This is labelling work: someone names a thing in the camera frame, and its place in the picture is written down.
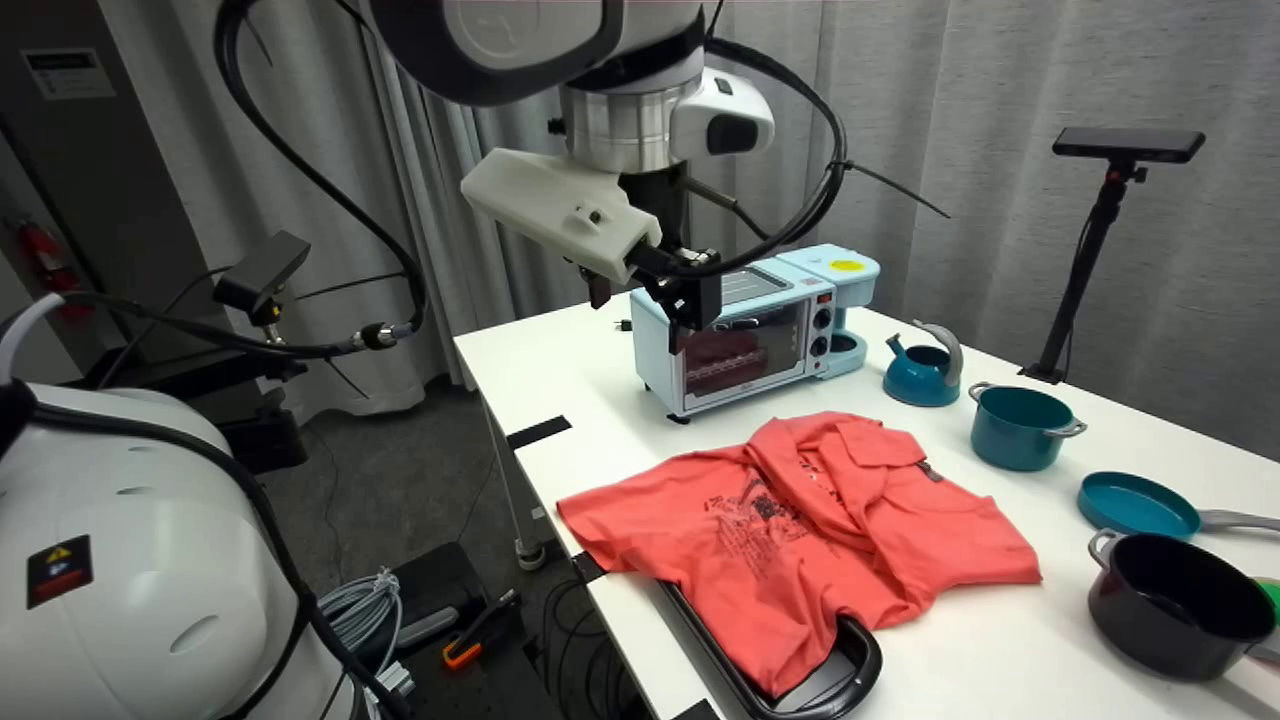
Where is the teal kettle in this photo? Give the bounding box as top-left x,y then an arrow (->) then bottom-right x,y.
885,325 -> 962,409

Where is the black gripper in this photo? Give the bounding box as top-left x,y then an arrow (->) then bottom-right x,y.
629,244 -> 721,327

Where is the black tray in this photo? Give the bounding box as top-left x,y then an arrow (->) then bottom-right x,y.
654,583 -> 885,720

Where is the black saucepan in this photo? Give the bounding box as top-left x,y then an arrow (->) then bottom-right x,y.
1086,531 -> 1276,679

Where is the coral red shirt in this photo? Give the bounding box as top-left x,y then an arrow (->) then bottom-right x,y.
555,413 -> 1038,694

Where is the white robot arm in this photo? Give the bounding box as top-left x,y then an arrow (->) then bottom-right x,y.
0,0 -> 772,720

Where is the grey coiled cable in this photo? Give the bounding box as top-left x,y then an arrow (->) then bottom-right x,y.
313,569 -> 415,700

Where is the teal pot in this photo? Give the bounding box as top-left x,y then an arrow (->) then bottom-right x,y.
968,384 -> 1083,470

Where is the light blue toaster oven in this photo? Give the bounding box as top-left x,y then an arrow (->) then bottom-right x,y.
629,244 -> 878,419

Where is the orange handled tool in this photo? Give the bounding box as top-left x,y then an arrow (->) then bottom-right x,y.
439,588 -> 520,671

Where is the teal frying pan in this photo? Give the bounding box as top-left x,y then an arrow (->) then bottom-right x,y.
1076,470 -> 1280,540

